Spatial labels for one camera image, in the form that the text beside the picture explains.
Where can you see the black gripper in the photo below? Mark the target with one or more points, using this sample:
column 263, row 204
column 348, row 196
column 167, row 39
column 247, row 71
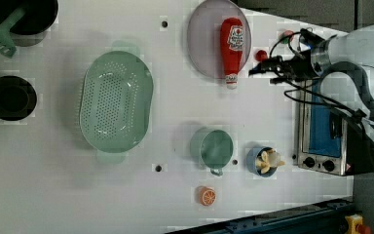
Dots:
column 295, row 69

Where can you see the red plush ketchup bottle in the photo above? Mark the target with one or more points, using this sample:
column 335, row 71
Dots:
column 231, row 48

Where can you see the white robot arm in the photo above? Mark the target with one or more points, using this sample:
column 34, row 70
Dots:
column 343, row 65

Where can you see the grey round plate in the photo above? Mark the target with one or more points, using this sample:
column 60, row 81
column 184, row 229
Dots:
column 203, row 35

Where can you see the red green strawberry toy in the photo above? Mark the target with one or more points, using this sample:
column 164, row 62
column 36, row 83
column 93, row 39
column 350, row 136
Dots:
column 287, row 36

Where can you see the blue cup with banana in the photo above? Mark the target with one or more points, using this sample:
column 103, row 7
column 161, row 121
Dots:
column 263, row 161

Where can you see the silver toaster oven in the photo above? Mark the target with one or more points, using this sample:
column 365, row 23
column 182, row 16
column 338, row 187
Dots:
column 328, row 144

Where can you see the orange slice toy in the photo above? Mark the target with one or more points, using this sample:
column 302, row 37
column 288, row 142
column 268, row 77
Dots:
column 207, row 196

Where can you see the green perforated colander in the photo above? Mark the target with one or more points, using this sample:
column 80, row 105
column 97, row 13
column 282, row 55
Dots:
column 116, row 102

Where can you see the yellow red emergency button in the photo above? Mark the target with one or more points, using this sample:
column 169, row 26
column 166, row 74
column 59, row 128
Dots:
column 356, row 225

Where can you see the small black bowl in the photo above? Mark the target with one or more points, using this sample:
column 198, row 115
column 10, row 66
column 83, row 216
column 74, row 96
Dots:
column 18, row 98

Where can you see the green spatula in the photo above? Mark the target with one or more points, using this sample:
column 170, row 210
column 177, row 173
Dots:
column 7, row 45

